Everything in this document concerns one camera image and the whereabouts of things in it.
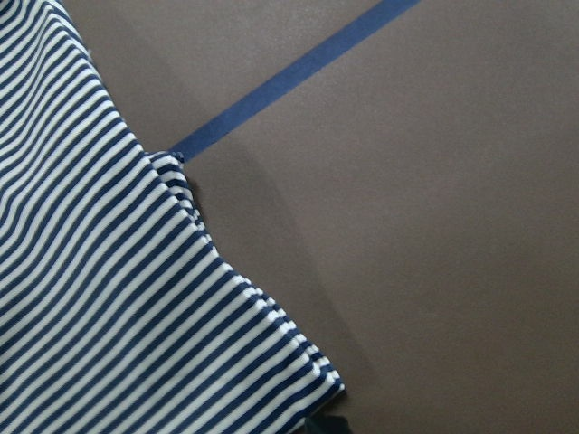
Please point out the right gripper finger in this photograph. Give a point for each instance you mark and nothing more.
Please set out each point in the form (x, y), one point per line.
(327, 424)

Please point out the blue white striped polo shirt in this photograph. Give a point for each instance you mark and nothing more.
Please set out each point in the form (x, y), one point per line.
(118, 315)

